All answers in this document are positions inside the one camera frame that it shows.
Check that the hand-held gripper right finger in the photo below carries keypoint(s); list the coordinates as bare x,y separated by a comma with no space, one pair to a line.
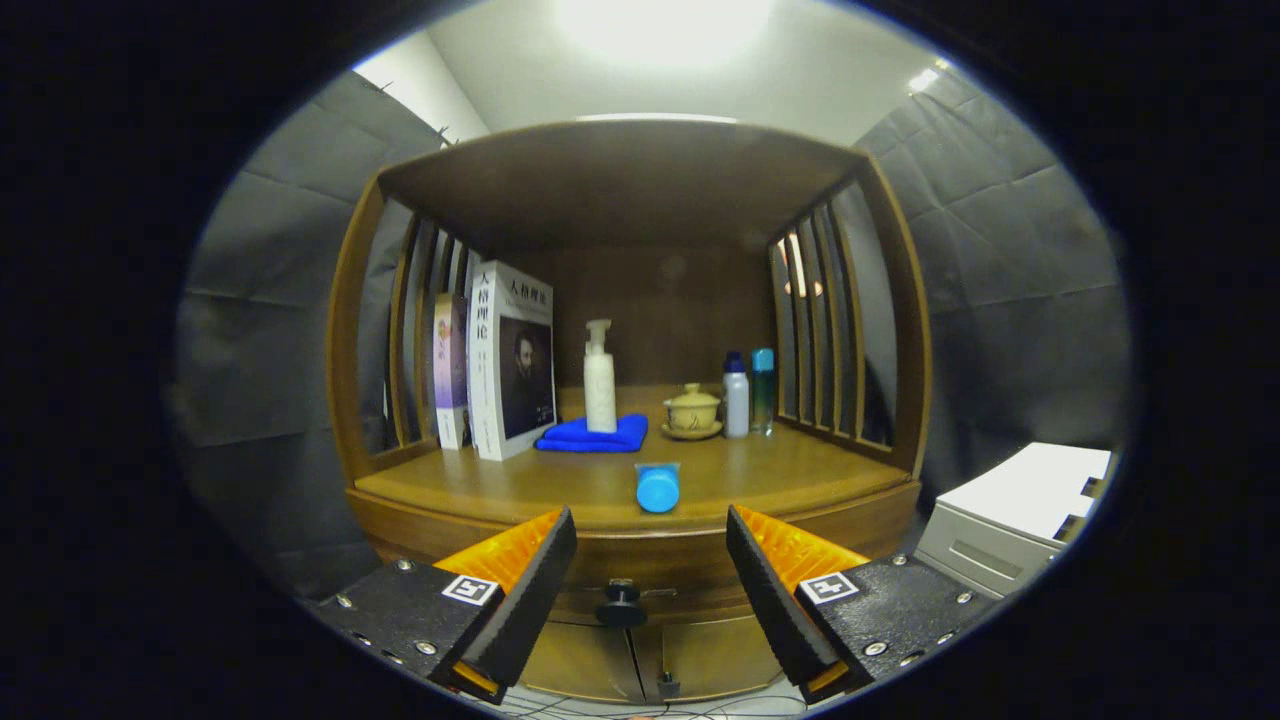
775,600

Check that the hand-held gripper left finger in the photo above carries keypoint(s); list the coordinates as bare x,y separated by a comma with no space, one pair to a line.
525,600

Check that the black drawer knob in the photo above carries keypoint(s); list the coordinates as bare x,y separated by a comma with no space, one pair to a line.
622,610

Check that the wooden drawer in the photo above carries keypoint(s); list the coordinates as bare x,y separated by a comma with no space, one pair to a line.
650,560

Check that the blue white cream tube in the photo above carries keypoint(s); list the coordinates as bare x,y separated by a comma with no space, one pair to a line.
658,490

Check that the wooden countertop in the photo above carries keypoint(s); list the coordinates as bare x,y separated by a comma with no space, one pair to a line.
800,470

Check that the wooden cabinet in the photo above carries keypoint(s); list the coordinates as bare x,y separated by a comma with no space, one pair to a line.
620,180

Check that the blue folded cloth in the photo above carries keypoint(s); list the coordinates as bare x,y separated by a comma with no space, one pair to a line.
590,438

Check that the white bottle blue cap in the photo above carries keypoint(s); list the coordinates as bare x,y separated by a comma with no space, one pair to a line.
737,400

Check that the teal clear bottle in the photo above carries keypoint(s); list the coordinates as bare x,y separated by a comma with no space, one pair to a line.
762,395

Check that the yellow lidded teacup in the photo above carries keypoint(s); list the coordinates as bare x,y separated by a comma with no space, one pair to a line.
692,410

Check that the white pump bottle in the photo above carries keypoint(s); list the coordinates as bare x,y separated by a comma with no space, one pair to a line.
600,390

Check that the white portrait book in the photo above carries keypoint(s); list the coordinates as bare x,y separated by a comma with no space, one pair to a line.
510,360

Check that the purple book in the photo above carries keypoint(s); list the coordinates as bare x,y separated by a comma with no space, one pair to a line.
450,370

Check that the white grey machine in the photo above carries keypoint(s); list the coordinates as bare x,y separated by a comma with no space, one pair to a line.
1010,500

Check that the small ceiling light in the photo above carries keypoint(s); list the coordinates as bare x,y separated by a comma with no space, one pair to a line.
924,80

